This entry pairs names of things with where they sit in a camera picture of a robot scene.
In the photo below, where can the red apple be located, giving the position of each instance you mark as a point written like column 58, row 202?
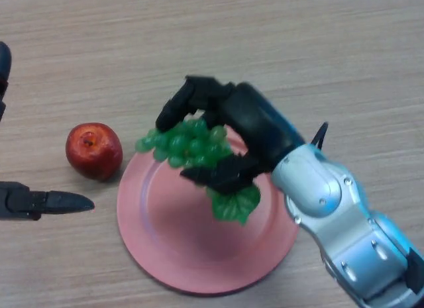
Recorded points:
column 94, row 152

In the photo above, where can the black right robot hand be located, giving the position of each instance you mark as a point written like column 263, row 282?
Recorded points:
column 258, row 122

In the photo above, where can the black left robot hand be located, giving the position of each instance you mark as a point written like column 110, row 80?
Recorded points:
column 23, row 202

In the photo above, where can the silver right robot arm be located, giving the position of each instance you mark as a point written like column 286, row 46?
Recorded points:
column 331, row 202

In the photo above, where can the green grape bunch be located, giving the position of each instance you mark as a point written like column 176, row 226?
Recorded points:
column 192, row 145

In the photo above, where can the pink round plate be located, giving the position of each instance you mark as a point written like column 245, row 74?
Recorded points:
column 185, row 241

